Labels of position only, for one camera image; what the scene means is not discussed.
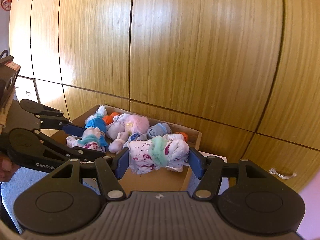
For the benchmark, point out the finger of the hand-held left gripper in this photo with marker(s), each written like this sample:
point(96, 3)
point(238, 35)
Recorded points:
point(96, 155)
point(72, 129)

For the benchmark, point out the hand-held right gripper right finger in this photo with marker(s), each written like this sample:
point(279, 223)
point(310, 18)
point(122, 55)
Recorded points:
point(197, 165)

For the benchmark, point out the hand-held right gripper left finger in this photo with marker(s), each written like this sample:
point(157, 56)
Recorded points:
point(122, 165)

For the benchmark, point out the blue knit sock roll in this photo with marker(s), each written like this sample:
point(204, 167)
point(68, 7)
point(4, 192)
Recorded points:
point(95, 124)

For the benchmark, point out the cardboard box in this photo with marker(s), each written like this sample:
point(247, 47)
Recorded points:
point(155, 180)

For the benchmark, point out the person's left hand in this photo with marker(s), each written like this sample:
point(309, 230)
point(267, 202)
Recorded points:
point(6, 168)

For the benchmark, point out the white waffle sock roll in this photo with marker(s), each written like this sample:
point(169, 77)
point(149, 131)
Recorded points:
point(71, 141)

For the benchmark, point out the white teal sock roll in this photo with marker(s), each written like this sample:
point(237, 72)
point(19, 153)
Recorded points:
point(96, 116)

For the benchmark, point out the grey blue print sock roll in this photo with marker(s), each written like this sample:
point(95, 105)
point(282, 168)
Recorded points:
point(135, 137)

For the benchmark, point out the orange sock roll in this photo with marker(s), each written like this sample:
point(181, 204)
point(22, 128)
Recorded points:
point(183, 135)
point(109, 118)

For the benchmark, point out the white fluffy sock roll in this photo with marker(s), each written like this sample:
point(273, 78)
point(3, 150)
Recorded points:
point(101, 110)

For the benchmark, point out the lilac knit sock roll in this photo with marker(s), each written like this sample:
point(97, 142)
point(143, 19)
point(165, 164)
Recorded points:
point(117, 127)

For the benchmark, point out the blue towel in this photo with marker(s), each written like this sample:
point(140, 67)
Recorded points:
point(17, 187)

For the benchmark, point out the pink fluffy sock roll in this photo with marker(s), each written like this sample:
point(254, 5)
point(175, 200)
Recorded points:
point(138, 122)

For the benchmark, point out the grey blue band sock roll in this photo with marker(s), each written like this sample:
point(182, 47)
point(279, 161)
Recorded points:
point(157, 131)

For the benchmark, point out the wooden wardrobe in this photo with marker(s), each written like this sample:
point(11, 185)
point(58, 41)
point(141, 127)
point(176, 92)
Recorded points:
point(200, 55)

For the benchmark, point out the red round sticker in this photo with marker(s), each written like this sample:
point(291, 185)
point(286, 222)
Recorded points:
point(7, 0)

